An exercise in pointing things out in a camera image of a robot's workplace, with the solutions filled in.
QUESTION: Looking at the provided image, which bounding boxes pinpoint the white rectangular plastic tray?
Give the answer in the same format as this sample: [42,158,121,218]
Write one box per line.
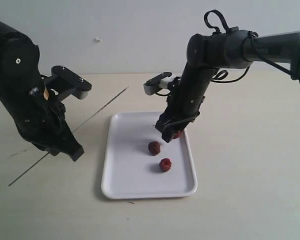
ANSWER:
[101,111,198,200]

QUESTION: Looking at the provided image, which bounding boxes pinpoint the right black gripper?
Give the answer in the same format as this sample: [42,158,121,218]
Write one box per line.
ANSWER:
[155,63,216,143]

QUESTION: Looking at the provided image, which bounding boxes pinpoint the dark red date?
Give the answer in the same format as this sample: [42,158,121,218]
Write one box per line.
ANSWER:
[148,141,161,156]

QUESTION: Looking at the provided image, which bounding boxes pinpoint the right grey black robot arm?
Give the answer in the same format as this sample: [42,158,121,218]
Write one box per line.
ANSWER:
[155,29,300,143]

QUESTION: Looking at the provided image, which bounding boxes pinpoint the thin metal skewer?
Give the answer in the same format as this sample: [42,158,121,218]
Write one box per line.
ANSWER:
[7,85,130,187]

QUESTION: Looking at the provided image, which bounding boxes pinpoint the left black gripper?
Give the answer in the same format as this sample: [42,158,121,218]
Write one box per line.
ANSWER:
[0,75,84,162]

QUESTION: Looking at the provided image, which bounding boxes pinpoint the red date bottom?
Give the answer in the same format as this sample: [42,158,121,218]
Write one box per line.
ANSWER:
[159,158,172,172]

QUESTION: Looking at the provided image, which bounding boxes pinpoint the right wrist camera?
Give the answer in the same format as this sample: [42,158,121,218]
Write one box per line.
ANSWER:
[143,71,178,96]

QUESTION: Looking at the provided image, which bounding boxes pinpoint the left grey black robot arm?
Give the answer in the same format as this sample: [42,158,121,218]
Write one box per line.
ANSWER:
[0,21,92,161]

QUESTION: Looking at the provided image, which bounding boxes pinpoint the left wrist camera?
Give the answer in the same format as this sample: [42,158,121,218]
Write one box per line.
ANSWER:
[43,65,92,102]

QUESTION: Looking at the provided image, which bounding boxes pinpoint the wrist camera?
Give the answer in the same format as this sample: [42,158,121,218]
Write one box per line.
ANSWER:
[143,71,178,96]
[43,65,92,102]

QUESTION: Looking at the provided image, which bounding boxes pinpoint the red date top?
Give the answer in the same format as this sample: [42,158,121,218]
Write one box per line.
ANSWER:
[172,131,182,139]

